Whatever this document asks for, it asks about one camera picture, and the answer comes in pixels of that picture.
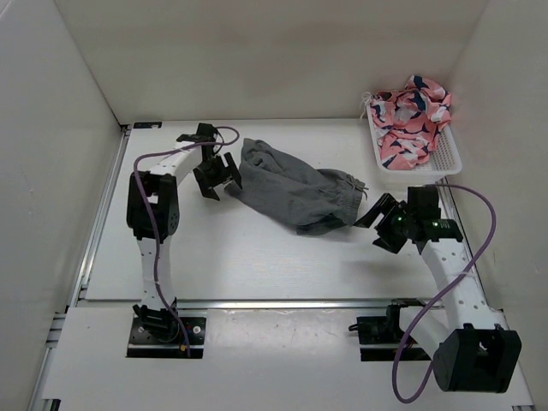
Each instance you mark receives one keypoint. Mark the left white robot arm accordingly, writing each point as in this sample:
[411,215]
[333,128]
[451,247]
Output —
[153,214]

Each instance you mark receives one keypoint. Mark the white plastic basket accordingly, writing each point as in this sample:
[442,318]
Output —
[445,161]

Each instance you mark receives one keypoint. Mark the pink patterned shorts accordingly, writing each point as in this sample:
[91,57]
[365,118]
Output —
[408,123]

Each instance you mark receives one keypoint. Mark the grey shorts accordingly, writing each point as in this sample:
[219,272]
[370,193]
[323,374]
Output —
[290,191]

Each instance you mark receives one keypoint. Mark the aluminium frame rail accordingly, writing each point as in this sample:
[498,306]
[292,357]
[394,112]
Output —
[285,304]

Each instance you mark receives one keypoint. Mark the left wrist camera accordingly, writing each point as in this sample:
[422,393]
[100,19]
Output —
[206,134]

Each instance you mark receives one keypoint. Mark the dark label sticker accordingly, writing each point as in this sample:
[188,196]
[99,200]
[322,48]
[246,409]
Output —
[147,125]

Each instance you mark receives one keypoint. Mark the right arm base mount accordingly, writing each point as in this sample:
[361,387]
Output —
[378,330]

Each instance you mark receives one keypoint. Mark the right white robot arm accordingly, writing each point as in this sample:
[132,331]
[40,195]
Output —
[469,349]

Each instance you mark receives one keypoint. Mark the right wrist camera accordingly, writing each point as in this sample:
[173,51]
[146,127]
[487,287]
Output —
[423,202]

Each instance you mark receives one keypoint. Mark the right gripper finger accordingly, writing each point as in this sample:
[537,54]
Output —
[392,247]
[382,207]

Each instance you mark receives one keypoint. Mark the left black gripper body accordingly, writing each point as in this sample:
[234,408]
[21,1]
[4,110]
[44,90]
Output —
[214,172]

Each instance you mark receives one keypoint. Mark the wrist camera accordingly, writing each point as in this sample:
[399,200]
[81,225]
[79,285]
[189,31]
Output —
[206,134]
[423,202]

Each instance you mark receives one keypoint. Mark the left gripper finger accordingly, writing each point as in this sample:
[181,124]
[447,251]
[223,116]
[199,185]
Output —
[208,191]
[230,172]

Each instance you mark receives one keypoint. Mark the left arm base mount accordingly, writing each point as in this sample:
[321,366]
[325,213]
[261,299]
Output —
[157,335]

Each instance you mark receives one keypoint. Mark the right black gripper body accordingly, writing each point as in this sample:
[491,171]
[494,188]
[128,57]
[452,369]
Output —
[398,219]

